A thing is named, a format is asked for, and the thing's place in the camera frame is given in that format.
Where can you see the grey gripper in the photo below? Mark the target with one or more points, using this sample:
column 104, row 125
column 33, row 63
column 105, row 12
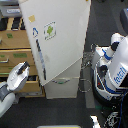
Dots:
column 18, row 76

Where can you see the lower fridge drawer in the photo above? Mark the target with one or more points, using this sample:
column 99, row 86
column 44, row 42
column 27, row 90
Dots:
column 62, row 88

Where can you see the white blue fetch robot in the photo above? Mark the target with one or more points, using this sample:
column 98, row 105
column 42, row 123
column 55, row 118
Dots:
column 110, row 70

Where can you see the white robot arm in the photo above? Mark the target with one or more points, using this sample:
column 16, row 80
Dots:
column 7, row 98

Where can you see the white fridge door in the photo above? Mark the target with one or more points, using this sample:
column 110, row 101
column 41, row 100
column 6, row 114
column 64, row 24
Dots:
column 71, row 18

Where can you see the white fridge body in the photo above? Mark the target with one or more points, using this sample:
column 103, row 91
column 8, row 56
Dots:
column 69, row 71

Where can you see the grey box on cabinet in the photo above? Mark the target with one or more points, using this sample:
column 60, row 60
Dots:
column 11, row 11

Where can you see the green android sticker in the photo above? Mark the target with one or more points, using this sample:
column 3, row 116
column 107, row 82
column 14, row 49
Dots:
column 49, row 30

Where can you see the wooden drawer cabinet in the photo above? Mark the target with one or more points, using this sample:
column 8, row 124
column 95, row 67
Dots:
column 14, row 49

